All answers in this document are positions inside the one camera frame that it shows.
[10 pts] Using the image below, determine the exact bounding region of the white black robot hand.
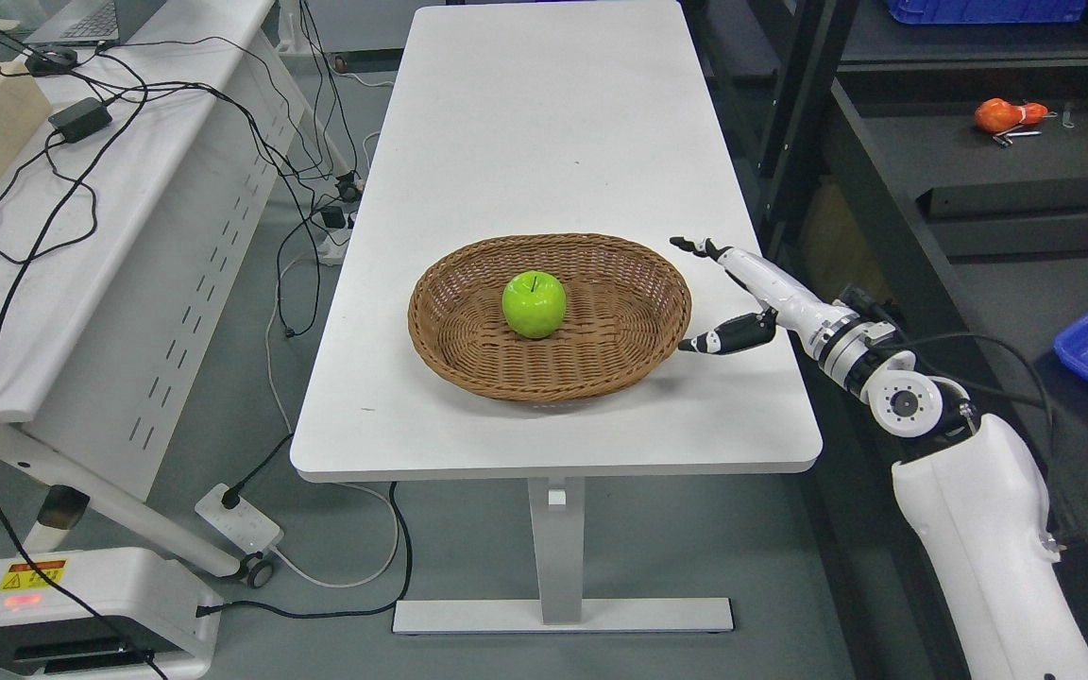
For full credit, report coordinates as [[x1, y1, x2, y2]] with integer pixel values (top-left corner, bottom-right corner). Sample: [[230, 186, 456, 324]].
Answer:
[[670, 236, 895, 390]]

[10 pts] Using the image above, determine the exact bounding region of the green apple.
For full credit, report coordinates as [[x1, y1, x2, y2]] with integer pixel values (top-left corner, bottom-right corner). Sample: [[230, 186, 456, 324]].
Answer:
[[500, 270, 567, 339]]

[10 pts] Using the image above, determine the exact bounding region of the white robot base unit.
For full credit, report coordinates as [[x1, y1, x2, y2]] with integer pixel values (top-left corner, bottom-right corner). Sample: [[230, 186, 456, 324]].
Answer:
[[0, 547, 223, 679]]

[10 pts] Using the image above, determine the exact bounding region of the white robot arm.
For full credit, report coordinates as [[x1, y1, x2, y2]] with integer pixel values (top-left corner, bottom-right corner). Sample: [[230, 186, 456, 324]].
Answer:
[[804, 313, 1088, 679]]

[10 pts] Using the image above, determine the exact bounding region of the black metal shelf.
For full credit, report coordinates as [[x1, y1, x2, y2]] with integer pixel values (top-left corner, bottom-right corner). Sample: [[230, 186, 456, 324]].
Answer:
[[683, 1, 1088, 641]]

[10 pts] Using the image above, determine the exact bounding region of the orange toy on shelf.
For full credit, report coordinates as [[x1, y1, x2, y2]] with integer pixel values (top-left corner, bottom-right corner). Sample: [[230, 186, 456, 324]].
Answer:
[[973, 96, 1050, 134]]

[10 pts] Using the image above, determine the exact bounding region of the brown wicker basket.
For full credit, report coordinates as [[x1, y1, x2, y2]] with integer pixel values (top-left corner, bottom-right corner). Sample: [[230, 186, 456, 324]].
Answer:
[[407, 233, 691, 403]]

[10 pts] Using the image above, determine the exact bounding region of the blue plastic crate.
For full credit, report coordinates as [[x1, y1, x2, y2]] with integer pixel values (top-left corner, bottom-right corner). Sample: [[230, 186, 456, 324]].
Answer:
[[885, 1, 1087, 26]]

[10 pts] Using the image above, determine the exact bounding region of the white standing desk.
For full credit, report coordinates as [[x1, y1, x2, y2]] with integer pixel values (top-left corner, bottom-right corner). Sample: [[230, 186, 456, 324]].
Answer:
[[290, 1, 823, 634]]

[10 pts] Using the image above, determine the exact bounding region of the white power strip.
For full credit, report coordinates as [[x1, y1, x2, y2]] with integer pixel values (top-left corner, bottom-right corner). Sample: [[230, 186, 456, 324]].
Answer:
[[195, 484, 284, 554], [316, 228, 353, 267]]

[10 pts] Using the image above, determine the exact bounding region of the white side table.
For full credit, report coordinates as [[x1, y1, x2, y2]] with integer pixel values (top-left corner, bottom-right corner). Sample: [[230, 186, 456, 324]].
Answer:
[[0, 1, 314, 577]]

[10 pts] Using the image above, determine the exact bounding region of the black power adapter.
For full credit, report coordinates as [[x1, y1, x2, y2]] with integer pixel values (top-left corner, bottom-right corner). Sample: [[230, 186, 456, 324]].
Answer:
[[47, 96, 112, 144]]

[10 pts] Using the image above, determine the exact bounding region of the silver laptop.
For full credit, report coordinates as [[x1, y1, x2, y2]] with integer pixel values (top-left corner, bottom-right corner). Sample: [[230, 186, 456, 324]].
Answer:
[[25, 1, 166, 46]]

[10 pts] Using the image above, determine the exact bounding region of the black computer mouse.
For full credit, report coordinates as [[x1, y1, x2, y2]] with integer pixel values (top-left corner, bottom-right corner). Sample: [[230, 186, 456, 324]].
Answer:
[[25, 44, 79, 77]]

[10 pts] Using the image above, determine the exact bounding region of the black power cable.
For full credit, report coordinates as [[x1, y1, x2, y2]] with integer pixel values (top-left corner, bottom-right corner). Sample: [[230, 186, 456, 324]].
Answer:
[[0, 76, 172, 680]]

